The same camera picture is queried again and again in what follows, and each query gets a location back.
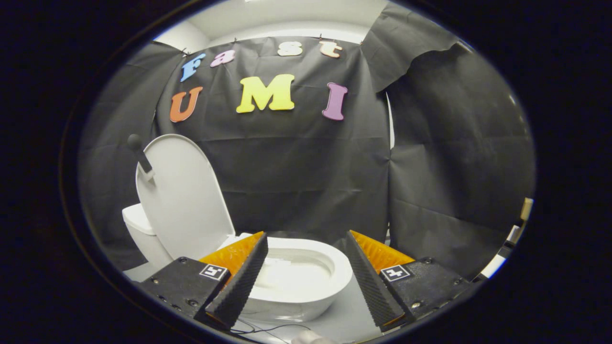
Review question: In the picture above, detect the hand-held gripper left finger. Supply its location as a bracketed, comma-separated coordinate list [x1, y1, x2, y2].
[134, 231, 269, 330]

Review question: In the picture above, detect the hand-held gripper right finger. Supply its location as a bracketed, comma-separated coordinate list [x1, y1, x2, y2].
[345, 230, 471, 333]

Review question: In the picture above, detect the white toilet lid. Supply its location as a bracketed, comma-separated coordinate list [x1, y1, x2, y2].
[135, 134, 236, 261]

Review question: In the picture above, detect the black lid lifting handle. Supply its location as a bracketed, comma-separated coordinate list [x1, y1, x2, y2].
[127, 134, 154, 175]

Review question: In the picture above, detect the white toilet bowl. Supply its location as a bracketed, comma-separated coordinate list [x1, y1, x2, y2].
[225, 233, 353, 323]

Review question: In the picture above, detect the white toilet tank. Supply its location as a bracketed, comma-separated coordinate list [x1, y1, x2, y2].
[122, 204, 173, 270]

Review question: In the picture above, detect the black backdrop cloth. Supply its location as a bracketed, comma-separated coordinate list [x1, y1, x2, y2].
[79, 2, 535, 280]

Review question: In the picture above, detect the thin black cable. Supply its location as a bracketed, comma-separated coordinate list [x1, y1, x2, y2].
[234, 319, 311, 342]

